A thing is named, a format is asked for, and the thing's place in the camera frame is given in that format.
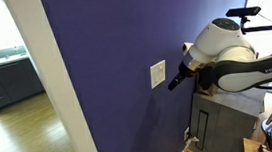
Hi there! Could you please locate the white door frame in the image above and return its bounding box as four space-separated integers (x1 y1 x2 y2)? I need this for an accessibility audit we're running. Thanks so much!
2 0 103 152

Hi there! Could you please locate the dark grey kitchen cabinet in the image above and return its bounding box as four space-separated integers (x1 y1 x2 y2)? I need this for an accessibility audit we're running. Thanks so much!
0 57 47 112

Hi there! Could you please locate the black stereo camera bar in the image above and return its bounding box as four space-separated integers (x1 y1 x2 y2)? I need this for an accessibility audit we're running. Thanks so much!
225 5 263 19

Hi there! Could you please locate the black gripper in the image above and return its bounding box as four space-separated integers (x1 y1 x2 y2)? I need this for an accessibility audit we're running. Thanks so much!
165 59 201 92

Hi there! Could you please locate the light kitchen countertop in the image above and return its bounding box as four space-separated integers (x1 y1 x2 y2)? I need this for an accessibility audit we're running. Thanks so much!
0 53 32 70

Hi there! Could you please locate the white plug with cable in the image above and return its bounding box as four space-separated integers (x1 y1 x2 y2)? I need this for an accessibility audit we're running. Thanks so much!
184 134 201 147

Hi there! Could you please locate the grey robot pedestal cabinet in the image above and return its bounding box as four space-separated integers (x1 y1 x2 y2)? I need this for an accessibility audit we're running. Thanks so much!
184 85 272 152

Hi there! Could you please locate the white light switch plate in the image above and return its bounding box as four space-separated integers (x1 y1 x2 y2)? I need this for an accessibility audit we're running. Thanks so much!
148 59 169 91

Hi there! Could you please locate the black cable loop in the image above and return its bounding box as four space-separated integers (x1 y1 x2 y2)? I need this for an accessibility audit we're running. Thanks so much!
193 109 213 151

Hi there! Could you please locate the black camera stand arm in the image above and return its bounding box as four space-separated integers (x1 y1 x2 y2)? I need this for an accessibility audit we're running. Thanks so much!
238 13 272 40

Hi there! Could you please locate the white wall outlet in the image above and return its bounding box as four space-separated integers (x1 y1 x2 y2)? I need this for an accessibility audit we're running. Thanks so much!
182 126 192 142

